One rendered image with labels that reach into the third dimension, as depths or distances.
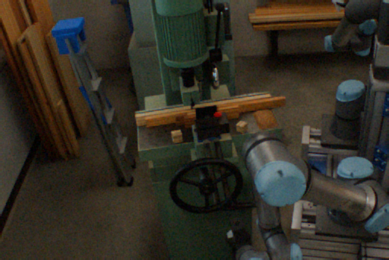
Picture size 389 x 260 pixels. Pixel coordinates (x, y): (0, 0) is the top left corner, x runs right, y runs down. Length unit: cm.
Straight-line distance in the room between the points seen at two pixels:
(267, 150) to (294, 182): 11
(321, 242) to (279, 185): 63
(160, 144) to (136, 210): 107
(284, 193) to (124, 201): 190
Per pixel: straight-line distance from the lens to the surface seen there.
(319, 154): 196
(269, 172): 102
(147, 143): 177
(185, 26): 157
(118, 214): 278
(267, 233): 142
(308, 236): 159
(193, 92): 174
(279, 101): 191
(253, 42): 424
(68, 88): 328
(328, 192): 117
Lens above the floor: 197
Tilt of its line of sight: 37 degrees down
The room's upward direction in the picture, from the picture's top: 7 degrees counter-clockwise
